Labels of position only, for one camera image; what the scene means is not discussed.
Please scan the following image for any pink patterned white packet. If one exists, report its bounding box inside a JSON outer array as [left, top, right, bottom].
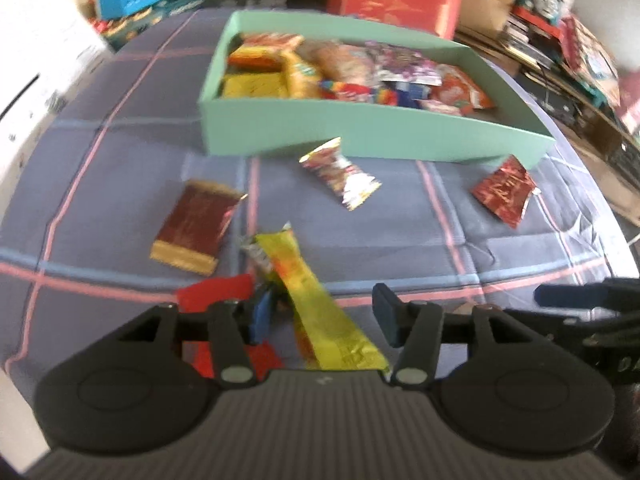
[[418, 100, 463, 117]]

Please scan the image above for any golden long snack bar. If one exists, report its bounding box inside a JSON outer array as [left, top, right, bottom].
[[281, 51, 322, 100]]

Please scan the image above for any clear biscuit roll pack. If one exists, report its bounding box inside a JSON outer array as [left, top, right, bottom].
[[312, 41, 375, 87]]

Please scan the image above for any Thomas train toy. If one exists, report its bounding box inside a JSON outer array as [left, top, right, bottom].
[[512, 0, 563, 39]]

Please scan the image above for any red Skittles bag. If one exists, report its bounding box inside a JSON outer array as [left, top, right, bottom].
[[320, 80, 398, 106]]

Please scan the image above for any white printed paper sheet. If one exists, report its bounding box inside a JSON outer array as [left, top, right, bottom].
[[1, 0, 113, 205]]

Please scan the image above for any purple grape gummy bag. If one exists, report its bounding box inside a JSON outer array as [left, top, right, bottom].
[[366, 41, 442, 87]]

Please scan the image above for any orange sauce snack bag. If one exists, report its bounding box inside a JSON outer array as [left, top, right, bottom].
[[432, 64, 496, 115]]

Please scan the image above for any small red green candy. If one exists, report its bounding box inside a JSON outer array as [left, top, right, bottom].
[[240, 236, 273, 275]]

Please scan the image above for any dark brown candy wrapper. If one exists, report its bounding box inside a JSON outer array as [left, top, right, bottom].
[[150, 180, 247, 276]]

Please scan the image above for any red wrapper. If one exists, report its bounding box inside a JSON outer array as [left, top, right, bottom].
[[176, 274, 283, 379]]

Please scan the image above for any blue plaid tablecloth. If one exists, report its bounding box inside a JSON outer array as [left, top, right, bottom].
[[1, 10, 638, 398]]

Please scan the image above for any green cardboard tray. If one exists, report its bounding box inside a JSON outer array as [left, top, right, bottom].
[[198, 10, 559, 168]]

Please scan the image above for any long yellow green snack bar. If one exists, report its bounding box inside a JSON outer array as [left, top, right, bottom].
[[254, 229, 390, 373]]

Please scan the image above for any yellow snack pack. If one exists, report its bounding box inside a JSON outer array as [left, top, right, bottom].
[[221, 72, 288, 99]]

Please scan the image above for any orange striped chips bag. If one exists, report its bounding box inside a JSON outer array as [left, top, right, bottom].
[[228, 32, 304, 70]]

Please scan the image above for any Hello Kitty floral packet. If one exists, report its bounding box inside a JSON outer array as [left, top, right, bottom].
[[298, 136, 381, 211]]

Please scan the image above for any blue white wafer pack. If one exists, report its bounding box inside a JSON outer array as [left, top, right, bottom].
[[395, 81, 432, 110]]

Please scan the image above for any red foil snack packet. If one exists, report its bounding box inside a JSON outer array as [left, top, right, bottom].
[[471, 155, 539, 229]]

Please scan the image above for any wooden tv cabinet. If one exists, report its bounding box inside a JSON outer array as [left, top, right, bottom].
[[454, 29, 640, 231]]

